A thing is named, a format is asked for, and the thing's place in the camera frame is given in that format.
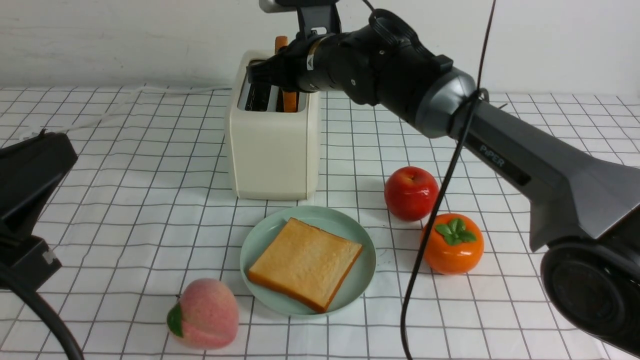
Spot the toast slice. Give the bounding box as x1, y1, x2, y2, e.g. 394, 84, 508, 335
246, 218, 363, 313
274, 35, 298, 113

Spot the light green plate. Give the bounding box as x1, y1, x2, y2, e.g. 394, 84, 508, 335
239, 205, 377, 318

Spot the white grid tablecloth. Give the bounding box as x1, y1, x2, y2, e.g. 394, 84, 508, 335
34, 90, 632, 360

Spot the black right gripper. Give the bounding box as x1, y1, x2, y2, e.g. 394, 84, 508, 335
246, 33, 351, 94

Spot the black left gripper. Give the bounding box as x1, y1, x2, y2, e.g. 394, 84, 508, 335
0, 131, 78, 290

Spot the orange fake persimmon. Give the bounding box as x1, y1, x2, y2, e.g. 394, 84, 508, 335
422, 213, 485, 275

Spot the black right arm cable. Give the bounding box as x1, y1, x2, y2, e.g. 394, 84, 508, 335
400, 0, 498, 360

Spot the pink fake peach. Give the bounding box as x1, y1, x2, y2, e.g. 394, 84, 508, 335
166, 278, 239, 350

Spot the cream white toaster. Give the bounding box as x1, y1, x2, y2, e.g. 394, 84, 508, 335
224, 49, 322, 201

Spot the red fake apple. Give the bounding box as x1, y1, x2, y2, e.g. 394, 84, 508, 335
384, 166, 439, 223

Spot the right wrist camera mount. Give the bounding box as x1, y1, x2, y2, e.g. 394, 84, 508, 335
258, 0, 342, 39

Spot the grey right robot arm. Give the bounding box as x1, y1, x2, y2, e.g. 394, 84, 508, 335
247, 0, 640, 356

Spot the black camera cable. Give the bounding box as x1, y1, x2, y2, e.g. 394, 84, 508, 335
0, 265, 85, 360

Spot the white toaster power cord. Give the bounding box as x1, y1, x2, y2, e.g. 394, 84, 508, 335
19, 85, 233, 141

